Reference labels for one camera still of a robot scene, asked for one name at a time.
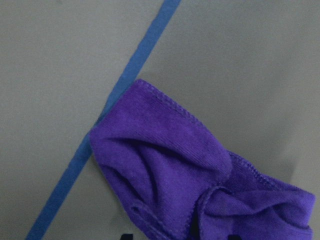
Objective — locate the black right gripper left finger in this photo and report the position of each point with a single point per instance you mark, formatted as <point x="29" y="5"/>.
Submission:
<point x="126" y="236"/>

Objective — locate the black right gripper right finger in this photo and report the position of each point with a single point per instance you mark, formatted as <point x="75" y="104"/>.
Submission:
<point x="233" y="237"/>

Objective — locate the purple microfiber towel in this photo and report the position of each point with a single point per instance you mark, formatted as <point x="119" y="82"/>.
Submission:
<point x="177" y="182"/>

